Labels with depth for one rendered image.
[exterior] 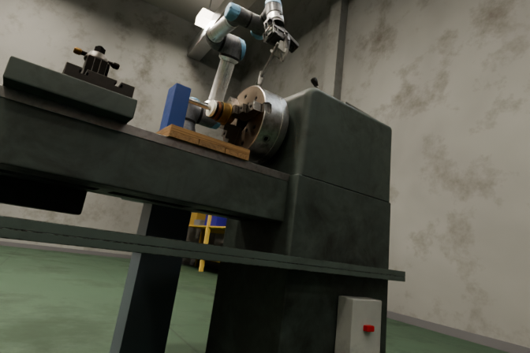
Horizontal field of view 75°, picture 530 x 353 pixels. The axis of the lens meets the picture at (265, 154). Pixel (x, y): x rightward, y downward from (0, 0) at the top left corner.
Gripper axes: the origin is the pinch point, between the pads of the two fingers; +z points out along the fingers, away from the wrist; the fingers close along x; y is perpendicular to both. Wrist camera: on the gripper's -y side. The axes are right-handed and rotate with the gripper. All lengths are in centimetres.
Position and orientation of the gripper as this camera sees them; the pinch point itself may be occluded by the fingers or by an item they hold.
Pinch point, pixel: (284, 59)
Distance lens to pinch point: 145.1
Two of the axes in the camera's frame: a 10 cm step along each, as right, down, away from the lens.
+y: -7.9, -2.7, -5.5
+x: 6.1, -4.4, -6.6
